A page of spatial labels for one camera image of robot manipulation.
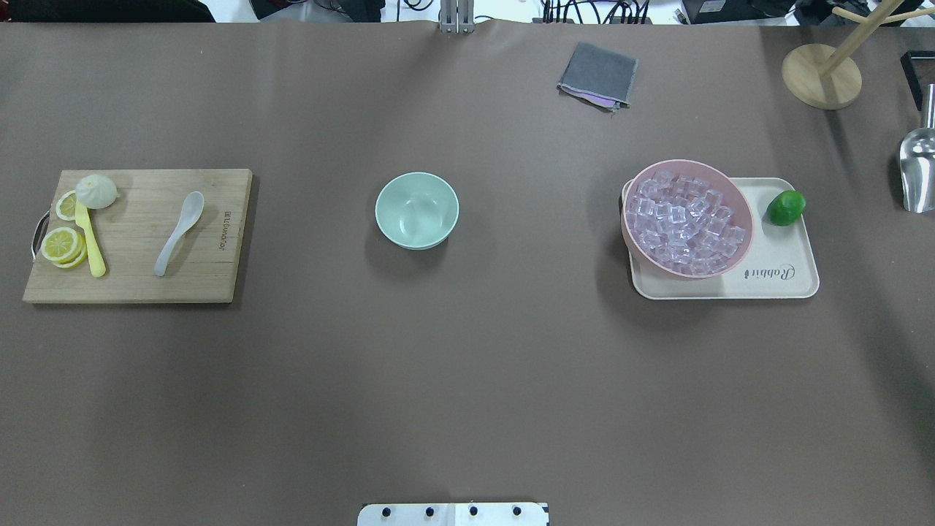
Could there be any white ceramic spoon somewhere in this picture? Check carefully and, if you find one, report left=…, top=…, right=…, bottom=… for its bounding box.
left=153, top=191, right=206, bottom=277

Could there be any green lime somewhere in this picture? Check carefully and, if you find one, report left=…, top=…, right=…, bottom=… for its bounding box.
left=767, top=190, right=807, bottom=226

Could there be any cream serving tray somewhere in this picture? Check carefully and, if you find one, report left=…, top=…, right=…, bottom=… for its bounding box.
left=621, top=178, right=820, bottom=300

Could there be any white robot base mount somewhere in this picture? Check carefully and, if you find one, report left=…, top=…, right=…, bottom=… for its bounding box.
left=356, top=502, right=551, bottom=525

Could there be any bamboo cutting board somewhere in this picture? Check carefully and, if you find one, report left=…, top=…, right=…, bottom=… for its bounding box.
left=23, top=169, right=253, bottom=304

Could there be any wooden mug tree stand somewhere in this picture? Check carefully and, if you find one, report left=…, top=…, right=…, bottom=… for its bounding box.
left=781, top=1, right=934, bottom=110

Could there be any lemon slice stack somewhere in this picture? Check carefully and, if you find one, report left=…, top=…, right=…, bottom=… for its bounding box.
left=39, top=227, right=88, bottom=269

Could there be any pink bowl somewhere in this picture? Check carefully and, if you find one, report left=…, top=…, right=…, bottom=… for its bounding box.
left=621, top=159, right=755, bottom=280

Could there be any metal ice scoop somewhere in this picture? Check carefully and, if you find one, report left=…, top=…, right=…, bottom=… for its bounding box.
left=898, top=84, right=934, bottom=214

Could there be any mint green bowl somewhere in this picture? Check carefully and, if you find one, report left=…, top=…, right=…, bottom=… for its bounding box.
left=374, top=171, right=460, bottom=251

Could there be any pile of clear ice cubes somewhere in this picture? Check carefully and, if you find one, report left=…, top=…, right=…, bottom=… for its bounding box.
left=625, top=170, right=747, bottom=276

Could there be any grey folded cloth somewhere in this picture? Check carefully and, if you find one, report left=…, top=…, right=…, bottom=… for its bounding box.
left=557, top=41, right=640, bottom=103

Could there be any purple cloth underneath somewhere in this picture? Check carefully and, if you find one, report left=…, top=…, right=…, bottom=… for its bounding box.
left=575, top=92, right=629, bottom=113

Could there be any yellow plastic knife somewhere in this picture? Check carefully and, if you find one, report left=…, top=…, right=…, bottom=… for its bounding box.
left=75, top=201, right=107, bottom=278

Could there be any single lemon slice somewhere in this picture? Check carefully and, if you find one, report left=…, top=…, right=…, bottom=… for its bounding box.
left=56, top=190, right=79, bottom=222

